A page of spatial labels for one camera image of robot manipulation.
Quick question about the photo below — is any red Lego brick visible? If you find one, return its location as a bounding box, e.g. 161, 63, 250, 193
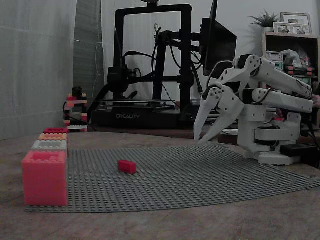
117, 159, 137, 175

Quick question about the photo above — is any grey Lego baseplate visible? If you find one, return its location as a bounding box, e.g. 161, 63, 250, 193
24, 142, 320, 214

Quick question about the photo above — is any multicolour Lego tower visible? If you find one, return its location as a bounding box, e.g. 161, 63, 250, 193
63, 92, 89, 133

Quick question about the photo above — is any red lego block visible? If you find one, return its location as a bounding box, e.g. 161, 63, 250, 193
43, 127, 69, 135

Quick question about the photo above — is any orange lego block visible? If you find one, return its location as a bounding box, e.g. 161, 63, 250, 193
37, 132, 69, 142

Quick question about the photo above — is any grey lego block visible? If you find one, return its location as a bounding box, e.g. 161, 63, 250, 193
31, 139, 69, 153

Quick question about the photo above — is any large pink lego block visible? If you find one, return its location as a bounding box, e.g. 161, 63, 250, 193
21, 150, 69, 207

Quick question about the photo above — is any black computer monitor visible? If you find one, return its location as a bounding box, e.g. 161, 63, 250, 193
199, 0, 238, 77

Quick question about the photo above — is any green potted plant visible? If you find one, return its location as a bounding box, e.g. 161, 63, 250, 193
247, 9, 280, 33

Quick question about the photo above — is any wooden shelf unit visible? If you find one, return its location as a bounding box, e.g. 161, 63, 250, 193
261, 31, 320, 101

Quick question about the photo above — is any black Creality 3D printer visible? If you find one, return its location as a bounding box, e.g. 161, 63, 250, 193
90, 0, 202, 130

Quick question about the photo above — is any grey curtain panel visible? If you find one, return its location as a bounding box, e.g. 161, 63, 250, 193
73, 0, 105, 102

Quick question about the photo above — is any white sheer curtain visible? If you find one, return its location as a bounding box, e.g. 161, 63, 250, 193
0, 0, 79, 141

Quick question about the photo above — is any small white photo frame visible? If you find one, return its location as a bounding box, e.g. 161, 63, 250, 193
272, 21, 294, 35
291, 24, 310, 36

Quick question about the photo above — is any large white photo frame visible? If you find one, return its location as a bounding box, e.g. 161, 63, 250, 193
279, 12, 313, 35

